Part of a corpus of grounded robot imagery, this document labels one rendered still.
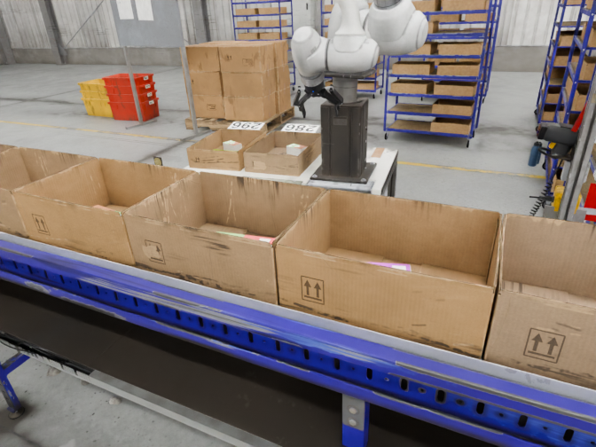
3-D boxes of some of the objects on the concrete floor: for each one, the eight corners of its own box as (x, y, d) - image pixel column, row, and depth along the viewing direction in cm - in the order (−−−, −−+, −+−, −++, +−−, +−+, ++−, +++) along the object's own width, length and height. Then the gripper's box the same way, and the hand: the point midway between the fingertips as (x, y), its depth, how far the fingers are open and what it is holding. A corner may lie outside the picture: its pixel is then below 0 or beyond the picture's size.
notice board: (124, 129, 599) (84, -41, 505) (153, 121, 634) (121, -39, 540) (184, 142, 528) (151, -53, 433) (213, 132, 563) (188, -50, 468)
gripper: (347, 68, 155) (351, 105, 174) (281, 72, 160) (292, 108, 179) (346, 84, 152) (350, 121, 171) (278, 88, 157) (290, 123, 177)
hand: (320, 113), depth 174 cm, fingers open, 13 cm apart
